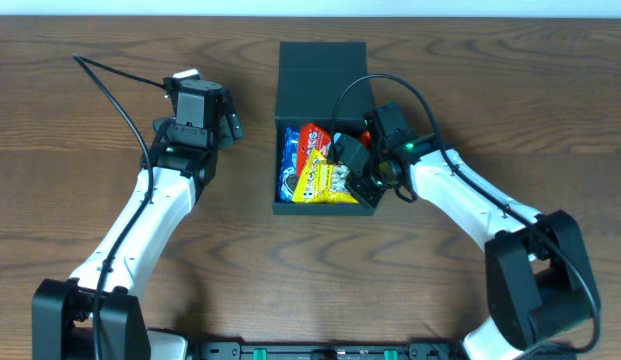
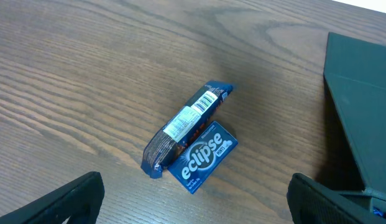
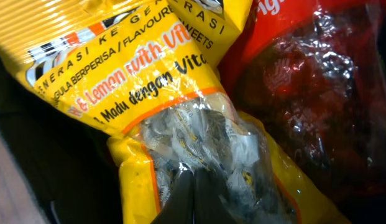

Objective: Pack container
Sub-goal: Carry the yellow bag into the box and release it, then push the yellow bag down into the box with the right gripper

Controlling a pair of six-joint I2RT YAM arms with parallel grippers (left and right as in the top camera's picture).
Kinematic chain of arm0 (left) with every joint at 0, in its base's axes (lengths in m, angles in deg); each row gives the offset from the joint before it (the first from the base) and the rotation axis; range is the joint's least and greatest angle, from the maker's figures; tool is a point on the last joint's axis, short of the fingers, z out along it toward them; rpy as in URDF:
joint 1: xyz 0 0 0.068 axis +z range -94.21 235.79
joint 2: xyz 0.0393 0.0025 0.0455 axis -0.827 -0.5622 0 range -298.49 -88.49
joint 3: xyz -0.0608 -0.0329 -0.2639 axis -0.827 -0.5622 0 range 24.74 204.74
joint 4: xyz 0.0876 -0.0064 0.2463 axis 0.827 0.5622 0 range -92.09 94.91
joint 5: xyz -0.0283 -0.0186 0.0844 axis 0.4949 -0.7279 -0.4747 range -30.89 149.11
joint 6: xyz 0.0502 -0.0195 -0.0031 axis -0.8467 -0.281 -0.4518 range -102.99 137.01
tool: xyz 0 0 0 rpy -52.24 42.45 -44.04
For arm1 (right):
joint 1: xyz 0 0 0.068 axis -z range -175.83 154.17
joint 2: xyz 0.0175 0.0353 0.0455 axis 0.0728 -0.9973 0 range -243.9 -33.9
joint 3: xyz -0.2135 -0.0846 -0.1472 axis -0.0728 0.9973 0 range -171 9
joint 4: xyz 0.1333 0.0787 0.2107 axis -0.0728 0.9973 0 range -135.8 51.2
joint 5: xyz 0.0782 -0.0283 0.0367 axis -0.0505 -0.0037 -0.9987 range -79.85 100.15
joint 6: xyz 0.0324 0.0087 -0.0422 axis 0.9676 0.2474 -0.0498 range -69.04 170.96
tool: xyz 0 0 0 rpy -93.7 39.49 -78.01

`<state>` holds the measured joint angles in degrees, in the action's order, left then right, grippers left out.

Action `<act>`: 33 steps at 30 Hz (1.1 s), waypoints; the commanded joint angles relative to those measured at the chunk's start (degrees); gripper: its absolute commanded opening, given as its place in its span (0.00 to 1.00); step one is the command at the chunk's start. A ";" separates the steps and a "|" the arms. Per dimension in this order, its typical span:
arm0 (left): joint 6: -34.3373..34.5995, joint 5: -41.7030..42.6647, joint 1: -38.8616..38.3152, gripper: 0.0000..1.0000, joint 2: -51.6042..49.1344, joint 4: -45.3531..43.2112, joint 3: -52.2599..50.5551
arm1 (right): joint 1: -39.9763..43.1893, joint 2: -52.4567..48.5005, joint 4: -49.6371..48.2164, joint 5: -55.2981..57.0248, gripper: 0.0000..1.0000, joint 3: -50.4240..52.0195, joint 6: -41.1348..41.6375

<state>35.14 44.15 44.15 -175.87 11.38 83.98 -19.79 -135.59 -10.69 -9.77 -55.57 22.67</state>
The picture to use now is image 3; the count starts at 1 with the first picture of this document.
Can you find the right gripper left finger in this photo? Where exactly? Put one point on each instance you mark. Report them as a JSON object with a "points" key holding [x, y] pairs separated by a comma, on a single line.
{"points": [[179, 208]]}

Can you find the dark green open box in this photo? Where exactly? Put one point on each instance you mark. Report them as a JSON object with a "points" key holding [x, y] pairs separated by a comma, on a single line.
{"points": [[66, 163]]}

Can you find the red Hacks candy bag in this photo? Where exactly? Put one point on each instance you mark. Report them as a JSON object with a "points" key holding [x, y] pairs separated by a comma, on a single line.
{"points": [[311, 72]]}

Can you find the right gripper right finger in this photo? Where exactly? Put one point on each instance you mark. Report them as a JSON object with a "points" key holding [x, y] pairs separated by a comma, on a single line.
{"points": [[208, 207]]}

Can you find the yellow Hacks candy bag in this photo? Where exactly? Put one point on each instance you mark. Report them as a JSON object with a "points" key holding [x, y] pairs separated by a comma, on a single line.
{"points": [[145, 73]]}

